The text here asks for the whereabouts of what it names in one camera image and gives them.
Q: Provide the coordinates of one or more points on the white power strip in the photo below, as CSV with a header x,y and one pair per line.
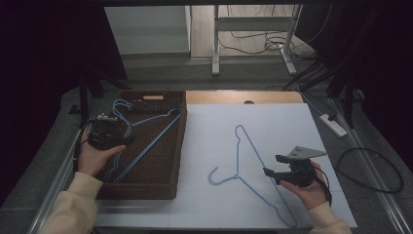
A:
x,y
333,126

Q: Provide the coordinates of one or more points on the brown woven basket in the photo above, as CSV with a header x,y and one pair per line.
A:
x,y
156,169

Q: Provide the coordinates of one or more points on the white table cover sheet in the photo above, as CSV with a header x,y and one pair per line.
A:
x,y
211,130

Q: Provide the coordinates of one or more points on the white metal stand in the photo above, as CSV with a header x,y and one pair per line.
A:
x,y
253,23

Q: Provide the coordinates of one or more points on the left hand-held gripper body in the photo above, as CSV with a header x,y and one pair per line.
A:
x,y
107,133

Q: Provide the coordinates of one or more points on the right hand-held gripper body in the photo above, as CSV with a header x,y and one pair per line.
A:
x,y
300,172

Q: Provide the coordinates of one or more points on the person's left hand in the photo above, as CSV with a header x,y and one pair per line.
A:
x,y
92,161

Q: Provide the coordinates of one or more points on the person's right hand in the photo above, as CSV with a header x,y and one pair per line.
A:
x,y
308,196

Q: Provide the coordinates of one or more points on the dark curtain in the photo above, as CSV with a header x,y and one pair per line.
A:
x,y
39,65
383,58

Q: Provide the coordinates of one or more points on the black metal stand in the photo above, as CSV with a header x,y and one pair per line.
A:
x,y
85,97
348,100

